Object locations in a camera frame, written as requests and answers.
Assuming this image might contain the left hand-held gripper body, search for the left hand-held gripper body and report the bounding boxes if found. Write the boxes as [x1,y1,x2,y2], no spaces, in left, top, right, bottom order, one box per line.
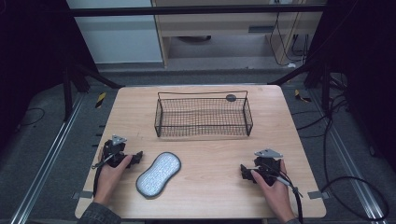
[102,134,135,169]

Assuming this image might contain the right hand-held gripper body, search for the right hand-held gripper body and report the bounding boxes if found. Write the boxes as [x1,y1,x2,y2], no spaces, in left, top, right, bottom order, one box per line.
[248,147,284,187]

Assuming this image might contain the grey silver scrubbing sponge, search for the grey silver scrubbing sponge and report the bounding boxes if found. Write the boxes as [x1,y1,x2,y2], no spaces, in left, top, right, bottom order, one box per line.
[135,151,182,200]

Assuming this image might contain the black wire mesh basket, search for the black wire mesh basket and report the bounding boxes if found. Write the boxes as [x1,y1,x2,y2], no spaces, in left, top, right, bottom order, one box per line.
[153,90,254,138]

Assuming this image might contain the person's left hand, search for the person's left hand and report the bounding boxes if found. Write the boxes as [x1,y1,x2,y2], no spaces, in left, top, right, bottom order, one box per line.
[92,154,134,207]

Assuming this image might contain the person's right hand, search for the person's right hand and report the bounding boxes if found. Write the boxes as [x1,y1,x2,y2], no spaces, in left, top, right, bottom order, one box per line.
[250,159,296,224]

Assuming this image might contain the grey tape tab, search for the grey tape tab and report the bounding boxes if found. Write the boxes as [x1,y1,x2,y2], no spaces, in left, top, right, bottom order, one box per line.
[306,189,330,201]
[71,190,94,201]

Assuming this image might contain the yellow black striped tape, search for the yellow black striped tape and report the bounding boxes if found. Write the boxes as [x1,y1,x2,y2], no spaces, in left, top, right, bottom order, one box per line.
[293,89,313,104]
[94,91,107,109]

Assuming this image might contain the black metal stand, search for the black metal stand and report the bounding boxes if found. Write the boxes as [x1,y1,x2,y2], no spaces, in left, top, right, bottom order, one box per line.
[61,60,125,123]
[268,57,332,115]

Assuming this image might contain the white cabinet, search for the white cabinet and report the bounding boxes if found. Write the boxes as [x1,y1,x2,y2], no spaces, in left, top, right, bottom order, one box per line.
[65,0,164,65]

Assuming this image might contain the black curtain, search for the black curtain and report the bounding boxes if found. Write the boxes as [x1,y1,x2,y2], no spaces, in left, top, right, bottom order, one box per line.
[0,0,100,153]
[306,0,396,175]

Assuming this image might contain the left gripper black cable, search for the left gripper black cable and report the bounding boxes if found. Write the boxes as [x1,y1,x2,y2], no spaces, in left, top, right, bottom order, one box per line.
[91,153,117,198]

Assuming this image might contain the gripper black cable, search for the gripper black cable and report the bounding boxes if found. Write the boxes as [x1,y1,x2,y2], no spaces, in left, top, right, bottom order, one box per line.
[266,163,304,224]
[91,153,117,198]

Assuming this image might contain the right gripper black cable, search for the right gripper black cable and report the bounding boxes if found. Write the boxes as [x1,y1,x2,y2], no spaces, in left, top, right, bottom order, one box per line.
[266,163,304,224]

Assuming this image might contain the black floor cable loop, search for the black floor cable loop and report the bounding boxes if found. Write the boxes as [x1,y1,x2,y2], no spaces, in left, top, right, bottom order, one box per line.
[292,73,390,222]

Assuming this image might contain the aluminium floor rail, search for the aluminium floor rail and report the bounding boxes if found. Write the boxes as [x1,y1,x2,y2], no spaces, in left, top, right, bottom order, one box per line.
[8,92,86,224]
[309,89,389,224]

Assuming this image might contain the thin black floor cable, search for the thin black floor cable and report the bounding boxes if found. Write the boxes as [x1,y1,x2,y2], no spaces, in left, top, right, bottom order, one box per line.
[17,106,47,128]

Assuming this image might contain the black cables under desk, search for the black cables under desk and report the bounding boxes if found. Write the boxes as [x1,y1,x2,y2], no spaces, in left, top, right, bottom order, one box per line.
[268,0,313,68]

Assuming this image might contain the black horizontal frame bar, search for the black horizontal frame bar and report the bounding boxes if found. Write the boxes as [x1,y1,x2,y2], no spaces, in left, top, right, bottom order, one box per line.
[68,4,327,18]

